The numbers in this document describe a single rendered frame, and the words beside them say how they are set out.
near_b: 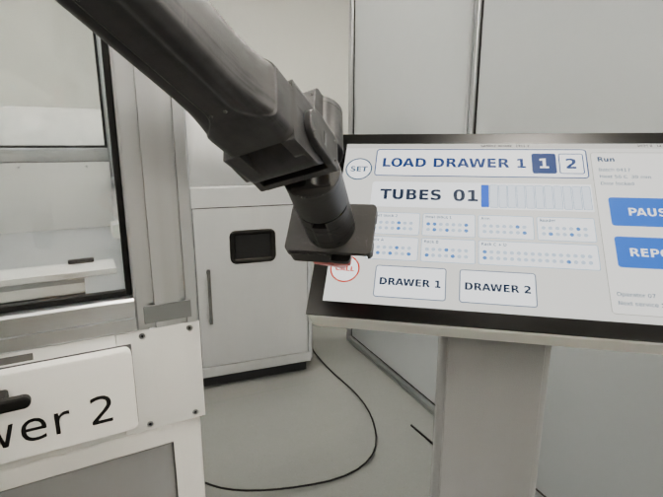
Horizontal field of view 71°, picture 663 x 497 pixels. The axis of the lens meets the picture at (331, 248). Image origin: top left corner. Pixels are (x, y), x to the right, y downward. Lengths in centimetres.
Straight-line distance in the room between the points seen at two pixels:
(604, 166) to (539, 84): 90
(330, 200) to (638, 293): 40
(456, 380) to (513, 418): 10
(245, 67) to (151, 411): 50
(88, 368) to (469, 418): 54
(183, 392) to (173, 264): 18
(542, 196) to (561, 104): 88
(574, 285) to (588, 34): 101
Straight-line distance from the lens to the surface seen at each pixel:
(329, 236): 50
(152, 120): 62
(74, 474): 76
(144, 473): 77
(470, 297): 61
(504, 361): 75
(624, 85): 146
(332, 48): 418
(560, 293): 64
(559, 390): 167
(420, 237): 65
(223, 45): 33
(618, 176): 75
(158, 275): 64
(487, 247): 65
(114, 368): 65
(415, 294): 61
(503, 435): 80
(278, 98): 36
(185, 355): 68
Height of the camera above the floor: 118
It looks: 12 degrees down
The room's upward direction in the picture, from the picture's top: straight up
